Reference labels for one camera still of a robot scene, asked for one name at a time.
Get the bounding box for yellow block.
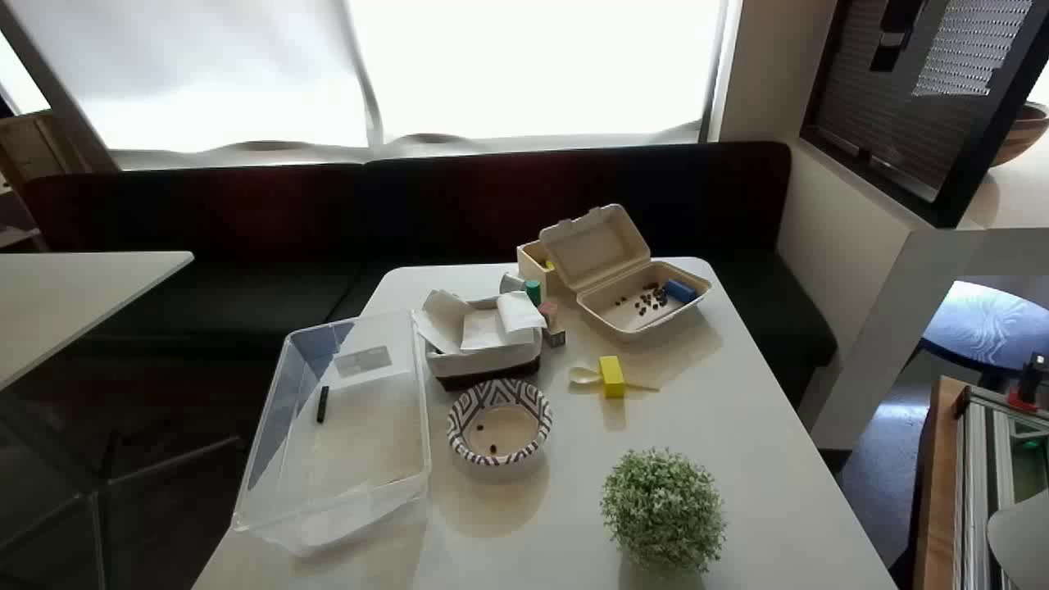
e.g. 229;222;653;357
595;352;628;402

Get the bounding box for clear plastic storage bin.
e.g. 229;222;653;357
229;312;437;561

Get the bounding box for small beige open box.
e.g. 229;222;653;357
514;238;558;293

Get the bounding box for white paper napkins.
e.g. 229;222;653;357
411;286;549;371

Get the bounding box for beige clamshell takeout container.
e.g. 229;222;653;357
534;198;713;342

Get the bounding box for pale yellow flat piece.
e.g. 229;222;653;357
562;359;662;394

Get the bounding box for dark bean pile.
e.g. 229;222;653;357
616;286;672;322

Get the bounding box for black white patterned bowl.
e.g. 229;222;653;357
443;375;558;476

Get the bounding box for green artificial potted plant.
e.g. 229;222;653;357
595;446;731;576

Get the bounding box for dark sofa bench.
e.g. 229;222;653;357
19;138;841;414

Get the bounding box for black framed panel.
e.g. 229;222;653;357
798;0;1049;230

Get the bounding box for white window blind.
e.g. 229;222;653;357
6;0;372;156

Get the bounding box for wooden mounting board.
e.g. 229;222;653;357
913;373;972;590

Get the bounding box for white side table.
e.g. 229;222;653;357
0;249;242;590

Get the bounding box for orange black bar clamp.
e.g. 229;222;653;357
1005;350;1049;417

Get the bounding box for brown wooden bowl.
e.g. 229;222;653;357
985;98;1049;169

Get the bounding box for aluminium profile frame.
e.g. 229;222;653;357
960;385;1049;590

